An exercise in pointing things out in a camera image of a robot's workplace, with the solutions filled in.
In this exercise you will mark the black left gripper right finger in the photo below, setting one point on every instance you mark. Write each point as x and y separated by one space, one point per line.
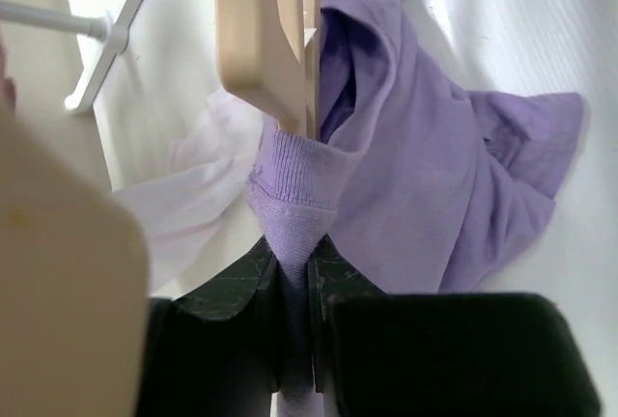
480 354

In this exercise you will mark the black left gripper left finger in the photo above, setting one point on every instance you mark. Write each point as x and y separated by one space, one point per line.
216 350

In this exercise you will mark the wooden hanger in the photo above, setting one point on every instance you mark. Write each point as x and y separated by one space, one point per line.
75 262

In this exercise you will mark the purple t shirt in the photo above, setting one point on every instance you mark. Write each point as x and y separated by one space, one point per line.
422 185

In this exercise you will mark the pink shirt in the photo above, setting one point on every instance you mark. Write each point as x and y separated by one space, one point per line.
8 87

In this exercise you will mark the white tank top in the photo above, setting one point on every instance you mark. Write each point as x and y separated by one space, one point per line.
208 169

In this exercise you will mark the white clothes rack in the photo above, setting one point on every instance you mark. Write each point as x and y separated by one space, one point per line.
110 32

